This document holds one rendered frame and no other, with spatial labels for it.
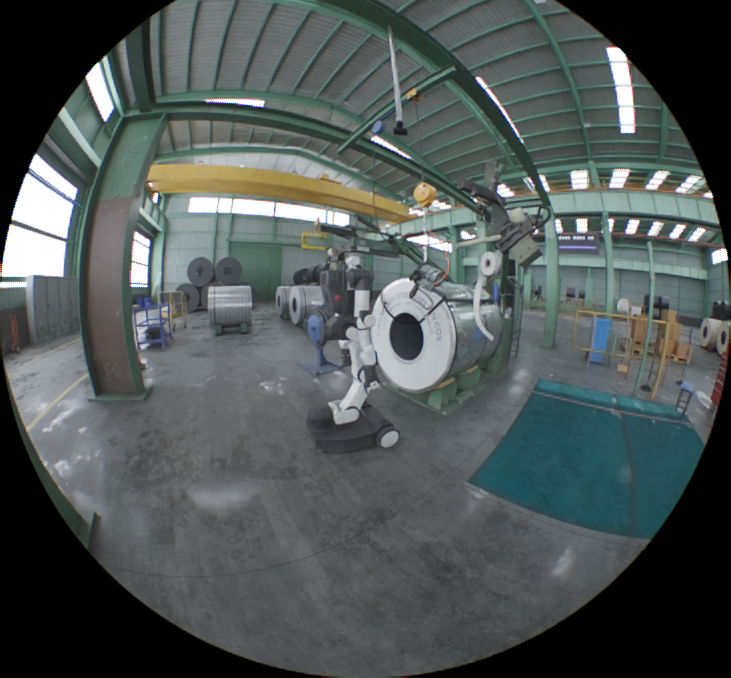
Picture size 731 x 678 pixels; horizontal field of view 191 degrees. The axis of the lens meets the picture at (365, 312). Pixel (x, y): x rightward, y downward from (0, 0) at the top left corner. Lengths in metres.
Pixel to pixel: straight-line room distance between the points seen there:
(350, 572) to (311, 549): 0.23
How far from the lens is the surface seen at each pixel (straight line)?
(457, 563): 1.37
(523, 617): 1.42
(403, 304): 2.24
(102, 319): 3.36
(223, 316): 6.30
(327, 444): 1.73
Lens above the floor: 1.24
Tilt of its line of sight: 6 degrees down
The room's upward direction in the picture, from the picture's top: 1 degrees clockwise
